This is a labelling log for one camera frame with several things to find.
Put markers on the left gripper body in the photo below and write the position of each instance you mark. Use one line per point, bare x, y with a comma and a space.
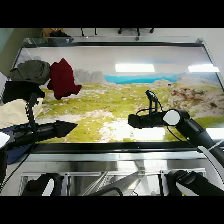
46, 130

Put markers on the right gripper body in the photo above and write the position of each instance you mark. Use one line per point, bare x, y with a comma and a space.
145, 120

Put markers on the red garment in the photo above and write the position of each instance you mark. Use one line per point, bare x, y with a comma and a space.
63, 78

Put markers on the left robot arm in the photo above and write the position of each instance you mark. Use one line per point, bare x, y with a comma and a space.
20, 138

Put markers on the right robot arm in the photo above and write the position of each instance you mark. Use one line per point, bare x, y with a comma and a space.
196, 131

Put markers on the cream garment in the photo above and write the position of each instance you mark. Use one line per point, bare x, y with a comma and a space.
15, 111

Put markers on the black garment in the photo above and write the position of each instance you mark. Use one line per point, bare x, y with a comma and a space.
21, 90

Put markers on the grey-green garment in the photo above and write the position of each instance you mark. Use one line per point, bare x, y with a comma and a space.
31, 70

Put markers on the black office chair base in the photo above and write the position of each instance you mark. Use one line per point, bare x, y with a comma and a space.
137, 30

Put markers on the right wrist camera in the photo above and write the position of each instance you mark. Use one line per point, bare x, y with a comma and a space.
152, 100

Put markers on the silver frame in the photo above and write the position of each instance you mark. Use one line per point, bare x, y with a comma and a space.
110, 160

